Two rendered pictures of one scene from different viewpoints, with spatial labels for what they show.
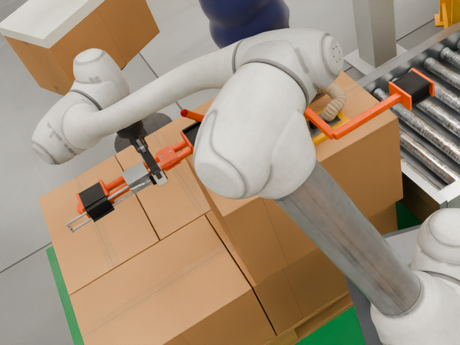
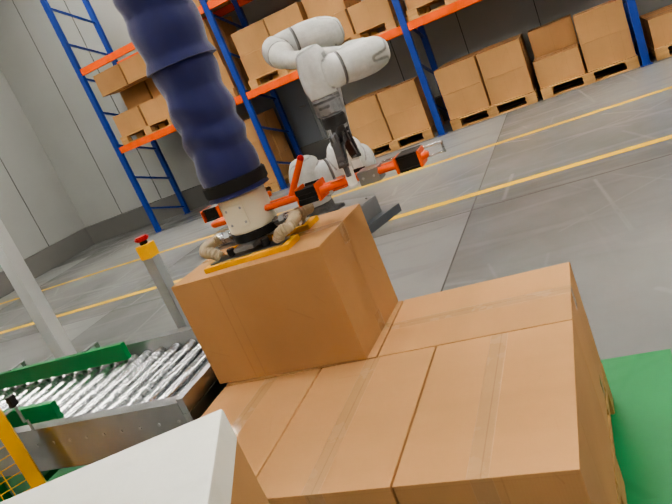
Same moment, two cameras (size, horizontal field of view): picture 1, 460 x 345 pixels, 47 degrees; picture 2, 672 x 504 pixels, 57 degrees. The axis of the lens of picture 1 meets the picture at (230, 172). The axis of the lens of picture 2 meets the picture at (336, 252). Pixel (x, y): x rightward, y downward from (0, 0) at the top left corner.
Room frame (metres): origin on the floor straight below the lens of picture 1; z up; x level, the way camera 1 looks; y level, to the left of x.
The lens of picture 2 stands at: (2.80, 1.21, 1.40)
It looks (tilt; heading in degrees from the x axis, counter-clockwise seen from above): 15 degrees down; 216
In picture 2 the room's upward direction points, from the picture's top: 23 degrees counter-clockwise
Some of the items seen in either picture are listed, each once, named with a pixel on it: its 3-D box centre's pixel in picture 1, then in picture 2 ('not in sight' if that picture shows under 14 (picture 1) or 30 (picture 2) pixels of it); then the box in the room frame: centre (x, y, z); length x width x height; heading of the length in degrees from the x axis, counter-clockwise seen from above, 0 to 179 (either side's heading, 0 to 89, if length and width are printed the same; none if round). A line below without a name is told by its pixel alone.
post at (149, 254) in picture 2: not in sight; (189, 333); (0.88, -1.19, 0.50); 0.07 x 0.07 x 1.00; 10
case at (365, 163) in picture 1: (291, 169); (289, 294); (1.20, -0.20, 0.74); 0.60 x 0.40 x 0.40; 98
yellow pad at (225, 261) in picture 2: not in sight; (249, 250); (1.30, -0.19, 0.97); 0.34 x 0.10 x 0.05; 100
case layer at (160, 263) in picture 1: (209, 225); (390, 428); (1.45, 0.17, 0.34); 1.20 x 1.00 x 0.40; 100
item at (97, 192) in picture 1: (95, 198); (410, 159); (1.11, 0.39, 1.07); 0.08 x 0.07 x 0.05; 100
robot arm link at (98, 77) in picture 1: (98, 83); (319, 70); (1.11, 0.21, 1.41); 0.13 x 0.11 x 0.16; 133
